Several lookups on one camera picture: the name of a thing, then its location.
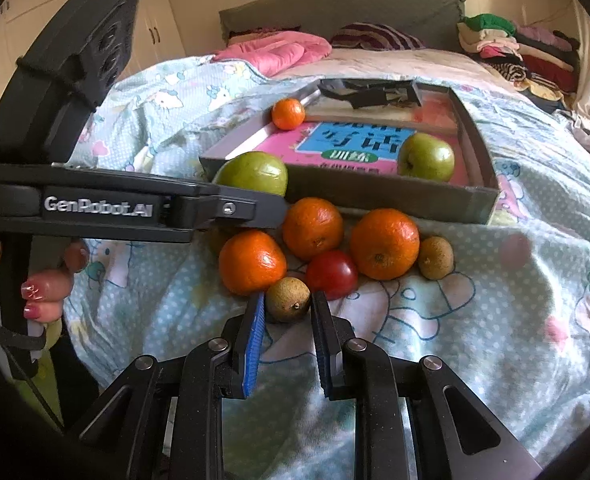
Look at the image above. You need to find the pink quilt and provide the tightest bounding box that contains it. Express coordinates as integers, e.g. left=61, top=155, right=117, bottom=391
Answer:
left=211, top=30, right=332, bottom=77

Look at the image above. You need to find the grey green headboard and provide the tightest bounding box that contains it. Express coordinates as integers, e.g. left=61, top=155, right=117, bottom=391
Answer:
left=219, top=0, right=466, bottom=52

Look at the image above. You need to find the light blue kitty blanket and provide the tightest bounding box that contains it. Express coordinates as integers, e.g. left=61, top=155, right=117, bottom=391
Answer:
left=64, top=56, right=590, bottom=479

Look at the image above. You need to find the orange cover book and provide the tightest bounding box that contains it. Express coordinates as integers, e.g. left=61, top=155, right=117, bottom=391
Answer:
left=306, top=92, right=459, bottom=134

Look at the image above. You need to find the brown longan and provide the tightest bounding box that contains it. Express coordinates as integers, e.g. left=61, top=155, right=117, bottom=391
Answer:
left=264, top=276, right=310, bottom=324
left=417, top=236, right=454, bottom=281

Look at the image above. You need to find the grey cardboard tray box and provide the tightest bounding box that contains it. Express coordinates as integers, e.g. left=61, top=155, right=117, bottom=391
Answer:
left=199, top=79, right=500, bottom=224

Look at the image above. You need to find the black plastic gripper part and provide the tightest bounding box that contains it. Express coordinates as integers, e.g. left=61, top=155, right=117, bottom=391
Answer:
left=318, top=79, right=423, bottom=110

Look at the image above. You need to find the small orange in tray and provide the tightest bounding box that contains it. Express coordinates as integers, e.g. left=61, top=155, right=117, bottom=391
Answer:
left=271, top=98, right=306, bottom=130

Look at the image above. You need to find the round green apple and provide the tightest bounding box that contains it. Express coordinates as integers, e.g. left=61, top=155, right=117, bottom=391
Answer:
left=397, top=132, right=455, bottom=182

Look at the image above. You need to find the red cherry tomato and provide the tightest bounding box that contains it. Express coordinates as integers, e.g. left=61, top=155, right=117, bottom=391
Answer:
left=304, top=249, right=359, bottom=301

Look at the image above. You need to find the striped purple pillow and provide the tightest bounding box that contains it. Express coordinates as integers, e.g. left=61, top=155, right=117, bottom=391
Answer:
left=330, top=22, right=425, bottom=52

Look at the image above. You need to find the orange tangerine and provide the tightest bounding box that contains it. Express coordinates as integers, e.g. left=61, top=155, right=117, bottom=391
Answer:
left=218, top=230, right=287, bottom=297
left=282, top=197, right=344, bottom=261
left=349, top=208, right=420, bottom=281

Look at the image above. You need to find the oval green fruit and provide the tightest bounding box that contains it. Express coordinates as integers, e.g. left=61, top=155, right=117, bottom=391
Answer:
left=212, top=151, right=288, bottom=197

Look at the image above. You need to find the beige bed sheet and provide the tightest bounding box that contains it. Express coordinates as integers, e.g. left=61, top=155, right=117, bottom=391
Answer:
left=275, top=49, right=516, bottom=93

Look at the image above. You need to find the pile of folded clothes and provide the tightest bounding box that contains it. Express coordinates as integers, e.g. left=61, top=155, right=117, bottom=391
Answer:
left=458, top=13, right=580, bottom=114

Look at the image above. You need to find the pink Chinese workbook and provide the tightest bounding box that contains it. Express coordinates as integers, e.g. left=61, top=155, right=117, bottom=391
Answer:
left=253, top=120, right=472, bottom=187

